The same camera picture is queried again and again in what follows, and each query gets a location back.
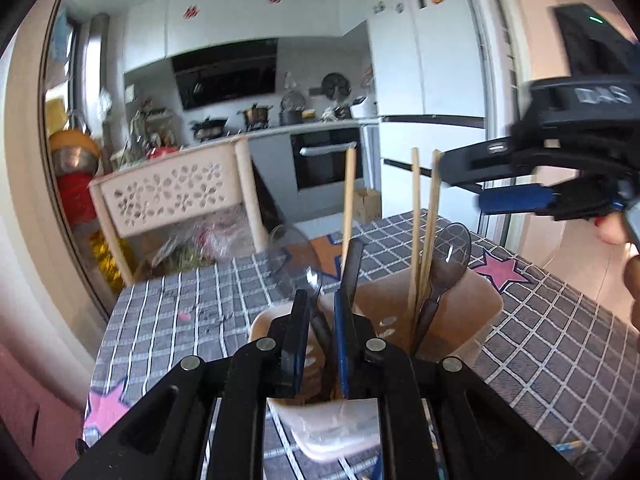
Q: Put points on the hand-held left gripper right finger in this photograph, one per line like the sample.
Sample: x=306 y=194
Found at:
x=342 y=355

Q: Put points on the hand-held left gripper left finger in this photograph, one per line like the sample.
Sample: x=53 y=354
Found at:
x=298 y=360

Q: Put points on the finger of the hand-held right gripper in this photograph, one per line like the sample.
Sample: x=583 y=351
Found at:
x=515 y=200
x=475 y=165

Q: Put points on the plain wooden chopstick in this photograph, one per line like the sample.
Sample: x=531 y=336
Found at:
x=415 y=220
x=434 y=200
x=348 y=200

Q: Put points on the dark translucent plastic spoon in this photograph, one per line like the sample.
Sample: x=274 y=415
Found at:
x=450 y=250
x=290 y=270

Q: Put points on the white plastic utensil holder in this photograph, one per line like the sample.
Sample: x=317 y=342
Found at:
x=465 y=305

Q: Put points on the wooden chopstick with patterned end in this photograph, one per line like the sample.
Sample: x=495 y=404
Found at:
x=570 y=447

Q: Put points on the person's right hand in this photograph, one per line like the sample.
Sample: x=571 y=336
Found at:
x=612 y=230

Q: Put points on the white refrigerator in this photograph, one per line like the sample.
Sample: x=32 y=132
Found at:
x=440 y=60

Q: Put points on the cardboard box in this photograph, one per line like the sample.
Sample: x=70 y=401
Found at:
x=367 y=205

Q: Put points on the white rice cooker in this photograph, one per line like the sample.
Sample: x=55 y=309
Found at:
x=364 y=107

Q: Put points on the crumpled plastic bags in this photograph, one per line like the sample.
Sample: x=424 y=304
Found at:
x=210 y=240

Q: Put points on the grey checked star tablecloth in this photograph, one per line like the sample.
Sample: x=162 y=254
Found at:
x=525 y=350

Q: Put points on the black built-in oven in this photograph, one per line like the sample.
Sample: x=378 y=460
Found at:
x=320 y=170

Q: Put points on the black cooking pot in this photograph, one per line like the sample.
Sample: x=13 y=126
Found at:
x=290 y=117

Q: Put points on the white plastic chair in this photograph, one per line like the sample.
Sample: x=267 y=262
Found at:
x=165 y=195

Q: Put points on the gold foil bundle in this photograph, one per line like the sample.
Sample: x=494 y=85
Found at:
x=107 y=260

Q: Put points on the bronze cooking pot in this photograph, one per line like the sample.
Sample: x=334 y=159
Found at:
x=255 y=116

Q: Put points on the black wok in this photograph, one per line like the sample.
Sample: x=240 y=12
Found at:
x=207 y=129

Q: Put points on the black range hood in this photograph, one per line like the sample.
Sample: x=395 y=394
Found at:
x=225 y=75

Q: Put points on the pink plastic chair stack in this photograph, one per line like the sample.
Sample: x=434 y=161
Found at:
x=30 y=410

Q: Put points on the red bucket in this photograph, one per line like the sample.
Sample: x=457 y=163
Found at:
x=75 y=195

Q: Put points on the white upper kitchen cabinets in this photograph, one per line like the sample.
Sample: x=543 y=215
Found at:
x=225 y=15

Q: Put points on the yellow and metal basins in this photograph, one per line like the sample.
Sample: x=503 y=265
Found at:
x=75 y=145

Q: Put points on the white sliding door frame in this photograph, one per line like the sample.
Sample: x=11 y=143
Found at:
x=500 y=85

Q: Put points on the round black wall rack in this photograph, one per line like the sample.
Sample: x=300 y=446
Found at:
x=335 y=85

